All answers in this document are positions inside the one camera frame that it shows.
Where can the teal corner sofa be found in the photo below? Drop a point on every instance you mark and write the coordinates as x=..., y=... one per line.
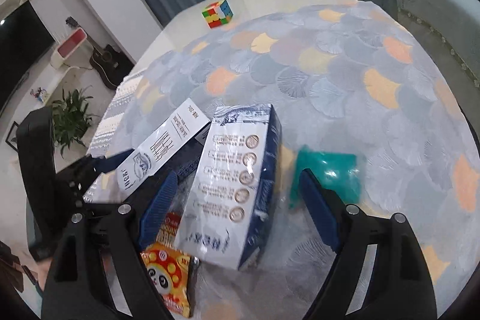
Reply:
x=431, y=9

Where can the red panda snack packet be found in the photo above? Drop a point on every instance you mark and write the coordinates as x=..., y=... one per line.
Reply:
x=170, y=267

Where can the grey striped table runner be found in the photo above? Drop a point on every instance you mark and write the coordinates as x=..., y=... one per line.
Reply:
x=112, y=117

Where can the colourful puzzle cube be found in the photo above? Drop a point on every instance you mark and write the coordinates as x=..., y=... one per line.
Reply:
x=217, y=14

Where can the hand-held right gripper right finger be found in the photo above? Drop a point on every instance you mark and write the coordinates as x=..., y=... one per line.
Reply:
x=318, y=207

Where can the green potted plant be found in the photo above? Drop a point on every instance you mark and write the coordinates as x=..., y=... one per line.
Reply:
x=71, y=121

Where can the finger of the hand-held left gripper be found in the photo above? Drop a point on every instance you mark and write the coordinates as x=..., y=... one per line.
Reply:
x=112, y=161
x=187, y=167

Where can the white tv cabinet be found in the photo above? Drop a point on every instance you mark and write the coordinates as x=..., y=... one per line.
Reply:
x=56, y=82

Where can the black acoustic guitar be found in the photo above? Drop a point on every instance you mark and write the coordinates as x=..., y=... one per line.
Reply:
x=107, y=61

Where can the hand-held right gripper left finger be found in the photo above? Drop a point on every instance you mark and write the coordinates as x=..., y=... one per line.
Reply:
x=157, y=207

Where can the teal plastic packet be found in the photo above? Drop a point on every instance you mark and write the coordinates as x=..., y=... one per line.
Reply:
x=333, y=170

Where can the small dark floor frame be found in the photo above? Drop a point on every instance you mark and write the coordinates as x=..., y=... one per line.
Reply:
x=12, y=132

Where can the small colourful figurines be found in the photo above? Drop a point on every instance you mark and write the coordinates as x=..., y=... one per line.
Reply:
x=39, y=95

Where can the black television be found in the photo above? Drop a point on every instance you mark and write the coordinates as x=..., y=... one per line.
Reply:
x=20, y=50

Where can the large blue white milk carton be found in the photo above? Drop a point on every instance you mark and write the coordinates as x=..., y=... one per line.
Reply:
x=225, y=185

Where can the red white curved cabinet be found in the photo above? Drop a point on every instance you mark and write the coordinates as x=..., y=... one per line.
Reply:
x=69, y=48

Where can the slim white milk carton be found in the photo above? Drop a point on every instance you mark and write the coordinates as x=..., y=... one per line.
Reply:
x=165, y=140

